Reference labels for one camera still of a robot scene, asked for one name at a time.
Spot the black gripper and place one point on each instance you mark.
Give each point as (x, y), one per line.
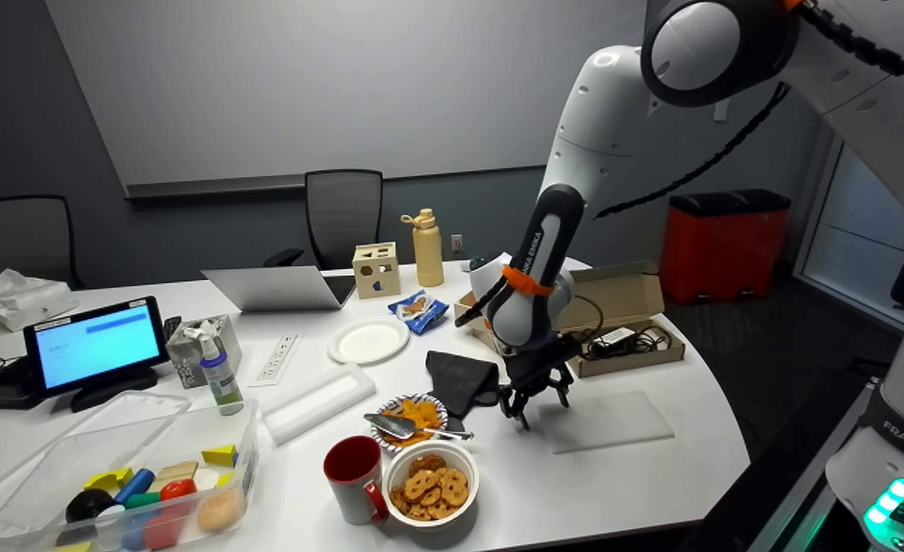
(537, 370)

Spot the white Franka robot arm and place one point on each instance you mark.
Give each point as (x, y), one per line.
(675, 123)

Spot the brown cardboard box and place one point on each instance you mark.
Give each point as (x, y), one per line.
(622, 302)

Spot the long white foam tray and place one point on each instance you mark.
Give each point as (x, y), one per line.
(315, 404)

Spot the black cloth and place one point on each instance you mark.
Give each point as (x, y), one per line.
(459, 381)

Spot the white power adapter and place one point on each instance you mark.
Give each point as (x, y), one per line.
(616, 338)

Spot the pretzel snacks pile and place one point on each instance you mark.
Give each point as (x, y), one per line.
(431, 488)

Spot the blue snack packet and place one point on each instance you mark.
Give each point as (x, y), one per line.
(422, 311)

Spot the metal spoon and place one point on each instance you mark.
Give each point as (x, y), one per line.
(389, 425)

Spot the white bowl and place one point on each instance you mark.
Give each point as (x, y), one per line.
(434, 511)

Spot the white paper plate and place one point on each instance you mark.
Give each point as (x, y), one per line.
(369, 340)

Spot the tan water bottle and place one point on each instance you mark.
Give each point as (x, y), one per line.
(428, 249)

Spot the red mug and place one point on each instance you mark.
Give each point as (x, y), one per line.
(354, 480)

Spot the wooden shape sorter cube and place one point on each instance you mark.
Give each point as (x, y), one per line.
(379, 270)

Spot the red trash bin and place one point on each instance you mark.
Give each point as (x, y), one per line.
(723, 249)

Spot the white remote strip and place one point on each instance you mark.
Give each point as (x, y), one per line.
(278, 360)

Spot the grey mesh office chair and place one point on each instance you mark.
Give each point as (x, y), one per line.
(21, 234)
(343, 216)

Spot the grey laptop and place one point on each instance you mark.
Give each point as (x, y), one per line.
(269, 289)

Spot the small spray bottle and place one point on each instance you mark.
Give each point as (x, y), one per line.
(220, 373)

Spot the yellow toy block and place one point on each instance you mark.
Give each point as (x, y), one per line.
(218, 454)

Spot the silver wipes pack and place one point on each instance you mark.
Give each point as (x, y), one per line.
(190, 354)

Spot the glass door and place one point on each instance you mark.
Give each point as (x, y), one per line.
(858, 234)

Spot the blue toy cylinder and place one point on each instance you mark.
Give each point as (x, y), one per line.
(133, 485)

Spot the black tablet with stand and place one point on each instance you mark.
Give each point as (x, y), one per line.
(94, 346)

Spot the black toy piece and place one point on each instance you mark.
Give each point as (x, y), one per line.
(87, 504)

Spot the clear plastic toy bin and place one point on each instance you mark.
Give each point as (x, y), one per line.
(31, 460)

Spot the white plastic bag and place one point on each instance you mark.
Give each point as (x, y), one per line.
(16, 300)

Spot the white wall outlet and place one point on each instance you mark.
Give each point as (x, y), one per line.
(456, 243)

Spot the wall whiteboard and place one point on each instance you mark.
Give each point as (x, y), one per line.
(347, 81)

